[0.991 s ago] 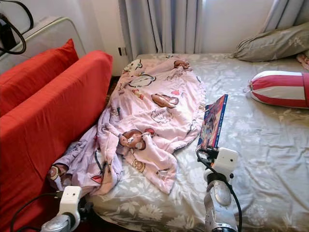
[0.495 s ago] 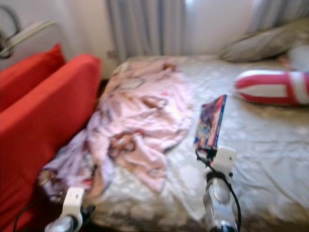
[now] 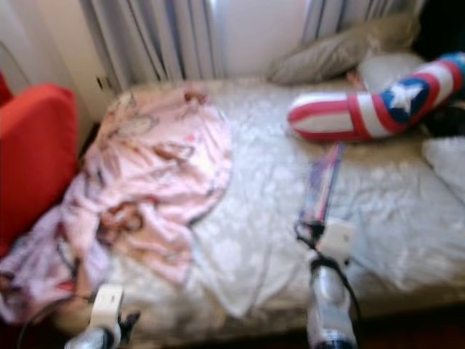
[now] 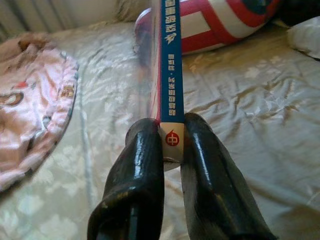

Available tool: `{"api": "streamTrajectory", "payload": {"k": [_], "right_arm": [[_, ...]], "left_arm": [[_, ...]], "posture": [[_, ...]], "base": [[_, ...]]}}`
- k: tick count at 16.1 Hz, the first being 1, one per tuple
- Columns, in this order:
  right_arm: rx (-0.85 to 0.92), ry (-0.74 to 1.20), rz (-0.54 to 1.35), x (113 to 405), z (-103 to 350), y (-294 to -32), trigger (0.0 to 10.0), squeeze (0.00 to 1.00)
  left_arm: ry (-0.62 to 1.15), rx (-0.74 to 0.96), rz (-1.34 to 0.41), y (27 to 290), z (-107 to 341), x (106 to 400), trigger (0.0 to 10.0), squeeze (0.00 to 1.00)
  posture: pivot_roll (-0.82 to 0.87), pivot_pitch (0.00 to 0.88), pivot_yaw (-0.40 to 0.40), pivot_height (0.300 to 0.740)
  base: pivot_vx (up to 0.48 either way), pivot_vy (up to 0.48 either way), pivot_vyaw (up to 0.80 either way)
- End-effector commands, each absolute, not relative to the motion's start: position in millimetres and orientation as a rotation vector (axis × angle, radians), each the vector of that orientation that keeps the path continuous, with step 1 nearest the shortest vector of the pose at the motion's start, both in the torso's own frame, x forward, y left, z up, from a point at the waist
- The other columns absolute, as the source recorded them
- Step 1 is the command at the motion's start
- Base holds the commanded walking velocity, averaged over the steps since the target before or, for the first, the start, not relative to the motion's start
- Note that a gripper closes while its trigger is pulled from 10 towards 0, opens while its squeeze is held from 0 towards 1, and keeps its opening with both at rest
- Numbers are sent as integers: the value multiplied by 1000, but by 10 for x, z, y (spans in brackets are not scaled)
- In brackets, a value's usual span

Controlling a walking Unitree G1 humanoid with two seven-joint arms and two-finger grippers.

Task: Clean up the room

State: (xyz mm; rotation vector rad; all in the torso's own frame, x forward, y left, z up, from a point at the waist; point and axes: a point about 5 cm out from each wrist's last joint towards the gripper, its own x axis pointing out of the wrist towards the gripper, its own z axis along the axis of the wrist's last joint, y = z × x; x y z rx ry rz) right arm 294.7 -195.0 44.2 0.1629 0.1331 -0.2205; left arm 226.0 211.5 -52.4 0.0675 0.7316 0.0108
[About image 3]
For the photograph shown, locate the colourful book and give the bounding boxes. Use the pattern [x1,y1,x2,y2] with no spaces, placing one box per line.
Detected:
[299,141,347,225]

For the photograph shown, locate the pink cartoon print blanket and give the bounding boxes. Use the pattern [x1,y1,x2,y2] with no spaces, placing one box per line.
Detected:
[0,87,235,327]

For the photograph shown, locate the bed with grey floral sheet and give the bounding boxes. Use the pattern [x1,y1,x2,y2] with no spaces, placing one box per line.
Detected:
[65,76,465,344]

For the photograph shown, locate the red cushion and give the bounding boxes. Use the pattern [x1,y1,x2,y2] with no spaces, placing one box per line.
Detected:
[0,83,81,260]

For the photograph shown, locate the grey pillow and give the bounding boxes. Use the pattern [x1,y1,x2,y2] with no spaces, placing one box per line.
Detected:
[266,12,422,86]

